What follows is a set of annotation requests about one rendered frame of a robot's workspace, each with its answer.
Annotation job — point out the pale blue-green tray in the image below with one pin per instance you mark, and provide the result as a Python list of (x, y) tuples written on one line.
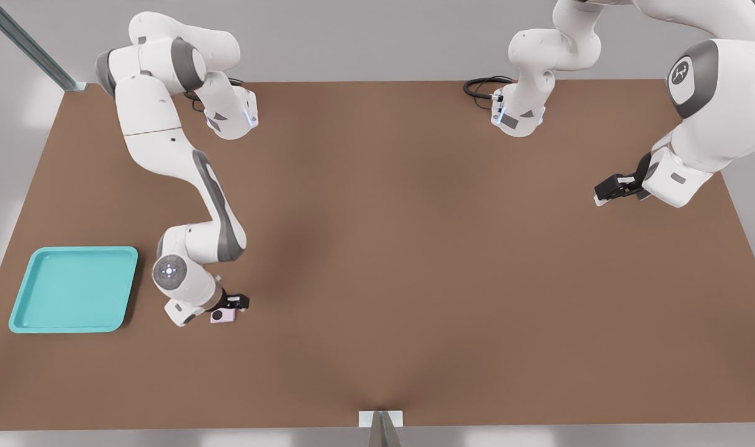
[(74, 288)]

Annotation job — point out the silver frame post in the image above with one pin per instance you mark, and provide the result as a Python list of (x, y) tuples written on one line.
[(382, 428), (33, 46)]

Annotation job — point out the pale lilac phone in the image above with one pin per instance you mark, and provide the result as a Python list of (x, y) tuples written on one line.
[(223, 316)]

